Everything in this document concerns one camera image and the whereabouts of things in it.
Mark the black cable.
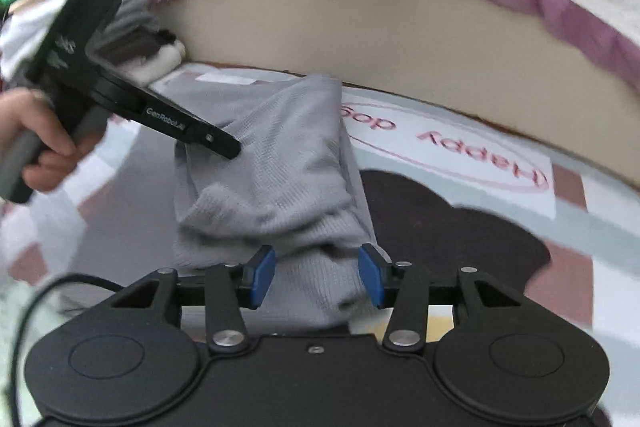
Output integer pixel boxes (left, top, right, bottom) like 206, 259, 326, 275
0, 273, 128, 427

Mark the cartoon printed mat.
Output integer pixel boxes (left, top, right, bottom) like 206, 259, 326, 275
0, 61, 640, 427

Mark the grey waffle shirt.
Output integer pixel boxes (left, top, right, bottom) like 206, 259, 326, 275
169, 73, 381, 339

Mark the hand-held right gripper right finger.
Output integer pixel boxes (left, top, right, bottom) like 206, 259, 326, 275
359, 243, 527, 352

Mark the stack of folded clothes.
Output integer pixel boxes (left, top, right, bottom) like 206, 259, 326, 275
0, 0, 187, 85

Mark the person's left hand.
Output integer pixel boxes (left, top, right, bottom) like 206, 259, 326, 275
0, 87, 108, 194

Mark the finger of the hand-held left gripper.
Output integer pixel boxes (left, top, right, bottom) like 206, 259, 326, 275
127, 89, 243, 160

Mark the pale white cloth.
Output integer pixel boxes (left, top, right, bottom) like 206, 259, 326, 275
0, 279, 88, 390

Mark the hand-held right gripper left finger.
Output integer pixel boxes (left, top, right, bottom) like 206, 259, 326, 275
110, 245, 277, 352

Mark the beige mattress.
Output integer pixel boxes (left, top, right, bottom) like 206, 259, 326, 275
149, 0, 640, 190

